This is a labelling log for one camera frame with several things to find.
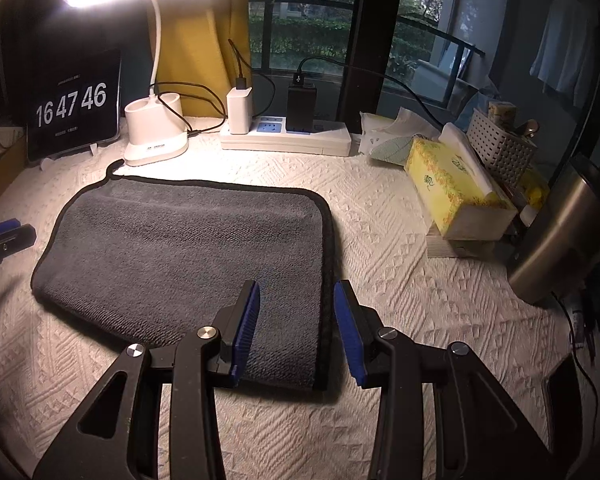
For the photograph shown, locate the black charger plug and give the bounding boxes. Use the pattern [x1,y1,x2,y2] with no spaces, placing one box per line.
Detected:
[286,74,317,135]

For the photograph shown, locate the white charger plug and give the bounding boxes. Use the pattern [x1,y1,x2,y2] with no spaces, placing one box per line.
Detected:
[226,76,254,136]

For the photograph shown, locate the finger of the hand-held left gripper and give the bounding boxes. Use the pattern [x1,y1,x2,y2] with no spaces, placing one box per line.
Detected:
[0,218,36,281]

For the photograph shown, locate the black phone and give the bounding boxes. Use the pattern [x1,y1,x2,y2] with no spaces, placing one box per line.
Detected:
[541,355,587,461]

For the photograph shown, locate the yellow tissue box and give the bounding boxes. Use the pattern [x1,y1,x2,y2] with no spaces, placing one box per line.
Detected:
[404,125,518,241]

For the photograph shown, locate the black charging cable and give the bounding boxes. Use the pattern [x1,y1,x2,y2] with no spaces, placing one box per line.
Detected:
[152,37,281,136]
[296,55,448,136]

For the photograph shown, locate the steel tumbler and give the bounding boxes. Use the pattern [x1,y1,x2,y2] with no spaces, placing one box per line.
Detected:
[507,152,600,306]

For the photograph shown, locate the white desk lamp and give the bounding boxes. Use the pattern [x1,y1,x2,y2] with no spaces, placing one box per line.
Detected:
[62,0,233,167]

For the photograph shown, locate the yellow curtain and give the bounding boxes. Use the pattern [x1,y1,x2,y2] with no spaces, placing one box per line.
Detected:
[150,0,253,118]

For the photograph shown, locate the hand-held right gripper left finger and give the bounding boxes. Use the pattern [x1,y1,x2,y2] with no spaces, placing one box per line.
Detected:
[32,280,261,480]

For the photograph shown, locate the white textured table cover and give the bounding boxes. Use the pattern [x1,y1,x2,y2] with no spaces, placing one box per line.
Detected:
[0,115,600,480]

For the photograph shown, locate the white plastic basket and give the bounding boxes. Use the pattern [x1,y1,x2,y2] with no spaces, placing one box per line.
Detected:
[466,108,538,188]

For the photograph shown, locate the white tissue pack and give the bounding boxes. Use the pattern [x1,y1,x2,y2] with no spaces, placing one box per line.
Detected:
[357,106,441,166]

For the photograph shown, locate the white power strip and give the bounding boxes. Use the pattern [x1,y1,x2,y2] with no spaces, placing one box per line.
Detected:
[220,115,353,157]

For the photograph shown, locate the grey towel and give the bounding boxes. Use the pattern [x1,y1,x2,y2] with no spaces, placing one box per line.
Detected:
[31,160,337,393]

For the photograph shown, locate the tablet showing clock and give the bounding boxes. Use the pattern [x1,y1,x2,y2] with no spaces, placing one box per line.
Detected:
[26,48,123,163]

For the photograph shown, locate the hanging white shirt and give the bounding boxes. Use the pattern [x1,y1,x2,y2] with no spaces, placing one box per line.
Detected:
[529,0,600,110]

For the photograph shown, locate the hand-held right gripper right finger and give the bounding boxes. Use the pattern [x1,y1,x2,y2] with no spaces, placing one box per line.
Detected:
[333,280,566,480]

